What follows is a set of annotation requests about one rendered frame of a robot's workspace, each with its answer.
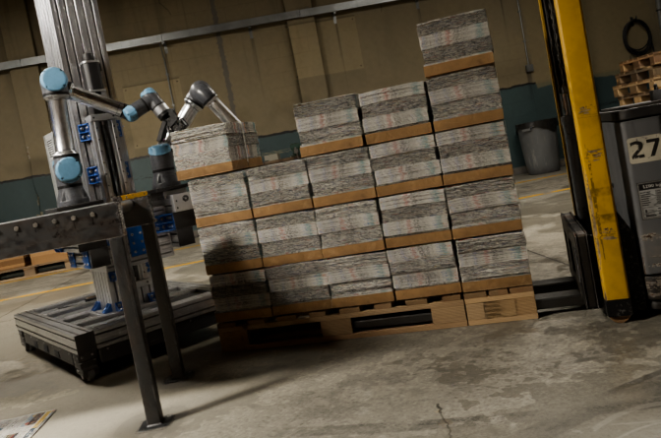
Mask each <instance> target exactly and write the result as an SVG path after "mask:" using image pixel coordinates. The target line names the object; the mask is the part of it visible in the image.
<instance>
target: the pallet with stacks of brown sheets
mask: <svg viewBox="0 0 661 438"><path fill-rule="evenodd" d="M63 261H64V263H65V267H64V268H59V269H54V270H48V271H43V272H39V271H38V269H37V268H38V267H43V266H48V264H53V263H58V262H63ZM72 269H77V268H71V265H70V261H69V256H68V252H62V253H61V252H60V253H58V252H57V253H56V252H55V251H54V250H49V251H44V252H39V253H34V254H29V255H25V256H19V257H14V258H9V259H4V260H0V283H1V282H10V281H15V280H21V279H26V278H31V277H36V276H41V275H46V274H51V273H56V272H61V271H66V270H72ZM17 270H23V271H24V274H25V275H24V276H23V277H20V276H18V277H13V278H9V279H8V280H4V279H3V280H1V277H3V276H5V275H8V274H11V273H13V272H14V271H17Z"/></svg>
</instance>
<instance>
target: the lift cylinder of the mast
mask: <svg viewBox="0 0 661 438"><path fill-rule="evenodd" d="M568 92H569V87H568V86H565V87H562V94H560V96H561V102H562V108H563V113H564V116H563V117H561V123H562V125H563V129H564V135H565V141H566V147H567V153H568V159H569V164H570V170H571V181H572V187H573V192H574V198H575V204H576V210H577V216H578V221H579V223H580V224H581V225H582V226H583V228H584V229H585V230H586V232H587V233H588V234H593V233H592V227H591V221H590V215H589V210H588V204H587V198H586V192H585V186H584V180H583V174H582V168H581V162H580V156H579V151H578V145H577V139H576V133H575V128H574V122H573V116H572V115H571V109H570V103H569V97H568Z"/></svg>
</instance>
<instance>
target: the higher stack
mask: <svg viewBox="0 0 661 438"><path fill-rule="evenodd" d="M416 26H417V32H418V38H419V41H420V42H419V43H420V47H421V51H422V52H423V58H424V61H425V65H424V67H425V66H430V65H434V64H438V63H443V62H447V61H452V60H455V59H460V58H464V57H469V56H473V55H478V54H482V53H487V52H491V51H493V55H494V47H493V42H492V38H491V36H490V32H489V23H488V19H487V15H486V10H485V9H480V10H475V11H470V12H465V13H461V14H457V15H453V16H449V17H445V18H441V19H437V20H433V21H429V22H426V23H422V24H419V25H416ZM496 72H497V70H496V68H495V62H492V63H488V64H483V65H479V66H474V67H469V68H465V69H460V70H456V71H451V72H446V73H443V74H438V75H434V76H429V77H425V78H427V79H428V80H427V81H426V83H427V88H428V93H429V97H430V101H431V106H432V107H431V108H432V109H433V111H434V112H432V114H433V115H434V121H439V120H444V119H449V118H454V117H458V116H463V115H468V114H474V113H479V112H484V111H489V110H494V109H499V108H502V107H503V105H502V98H501V96H500V93H499V89H500V87H499V84H498V82H499V81H498V76H496ZM500 120H503V119H499V120H494V121H489V122H483V123H478V124H473V125H468V126H463V127H458V128H452V129H448V130H443V131H438V132H440V133H437V134H435V135H436V137H435V138H436V141H437V145H436V147H437V146H439V153H440V157H441V165H442V171H443V174H444V175H447V174H453V173H459V172H464V171H470V170H476V169H482V168H488V167H494V166H500V165H507V164H511V153H510V147H509V141H508V134H506V131H507V129H506V131H505V127H504V121H505V120H504V121H500ZM497 121H500V122H497ZM493 122H495V123H493ZM513 177H514V174H512V175H505V176H499V177H493V178H487V179H481V180H475V181H468V182H462V183H456V184H451V185H447V186H446V187H445V191H446V194H447V201H448V206H449V210H450V216H451V222H452V229H456V228H463V227H469V226H475V225H482V224H488V223H495V222H501V221H508V220H514V219H521V215H520V204H519V199H518V197H517V194H516V193H517V191H516V189H515V187H516V185H514V182H515V180H514V179H513ZM526 242H527V241H526V237H525V234H524V230H523V227H522V229H518V230H512V231H505V232H498V233H492V234H485V235H478V236H472V237H465V238H458V239H457V240H456V241H455V243H456V246H457V255H458V263H459V271H460V277H461V280H462V282H476V281H482V280H490V279H498V278H506V277H515V276H523V275H530V269H529V261H528V254H527V248H526V246H527V245H526ZM464 302H465V306H466V312H467V317H468V324H469V326H475V325H484V324H493V323H502V322H510V321H520V320H529V319H538V318H539V317H538V312H537V307H536V301H535V295H534V289H533V284H527V285H519V286H511V287H503V288H494V289H486V290H478V291H470V292H465V293H464Z"/></svg>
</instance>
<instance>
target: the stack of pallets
mask: <svg viewBox="0 0 661 438"><path fill-rule="evenodd" d="M619 66H620V70H621V72H620V73H621V74H617V75H615V79H616V80H617V85H616V86H615V87H612V88H613V91H614V96H615V97H617V98H618V100H619V101H620V106H622V105H627V104H633V100H632V98H633V99H634V103H638V102H643V101H649V100H651V99H650V93H649V91H654V88H653V85H654V84H657V86H658V90H659V89H661V51H657V52H652V53H649V54H645V55H642V56H639V57H636V58H633V59H630V60H627V61H624V62H620V63H619ZM647 71H648V72H649V77H648V75H647ZM647 83H649V87H650V89H649V90H648V89H647V85H646V84H647ZM628 87H630V93H629V91H628Z"/></svg>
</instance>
